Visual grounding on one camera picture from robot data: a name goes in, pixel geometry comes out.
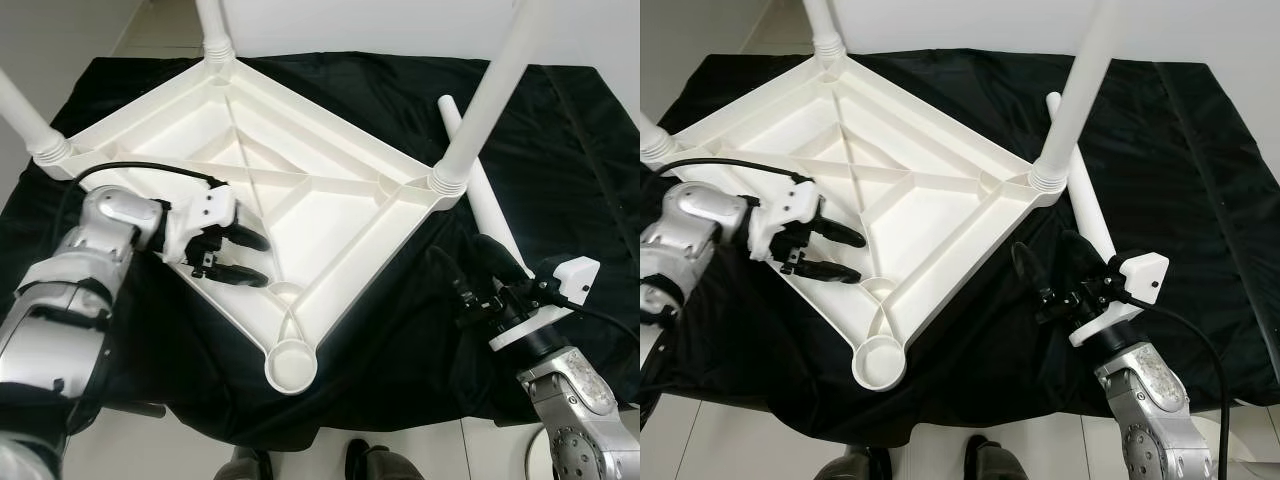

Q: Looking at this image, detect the white plastic children table top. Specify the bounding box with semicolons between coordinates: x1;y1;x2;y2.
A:
640;50;1071;391
35;55;471;396

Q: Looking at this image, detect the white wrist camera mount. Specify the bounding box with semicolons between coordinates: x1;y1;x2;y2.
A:
490;257;601;351
750;183;823;263
1070;253;1169;348
165;185;238;266

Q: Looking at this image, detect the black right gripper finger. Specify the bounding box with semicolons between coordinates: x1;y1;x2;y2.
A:
1060;230;1113;283
1010;242;1053;301
426;246;476;306
470;234;533;289

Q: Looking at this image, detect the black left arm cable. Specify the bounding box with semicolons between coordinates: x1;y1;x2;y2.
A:
60;160;229;231
655;157;813;188

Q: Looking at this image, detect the black table cloth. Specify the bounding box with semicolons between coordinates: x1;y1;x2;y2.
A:
640;50;1280;446
0;52;641;451

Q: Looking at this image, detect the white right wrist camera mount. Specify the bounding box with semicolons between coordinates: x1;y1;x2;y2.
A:
490;257;601;351
1070;253;1169;348

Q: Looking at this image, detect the white plastic table leg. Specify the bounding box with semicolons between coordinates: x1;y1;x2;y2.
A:
1030;0;1126;193
805;0;847;57
1044;91;1119;266
195;0;238;63
430;0;546;196
640;112;681;166
438;96;529;281
0;68;73;166

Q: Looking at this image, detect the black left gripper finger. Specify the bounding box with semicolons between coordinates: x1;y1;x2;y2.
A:
815;220;867;249
800;262;863;285
212;264;271;290
222;224;272;252

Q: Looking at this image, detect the grey robot right foot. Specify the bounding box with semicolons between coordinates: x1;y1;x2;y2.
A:
345;438;426;480
965;435;1033;480

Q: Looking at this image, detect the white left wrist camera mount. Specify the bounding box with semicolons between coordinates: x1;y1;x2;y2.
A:
165;185;238;266
750;183;823;263

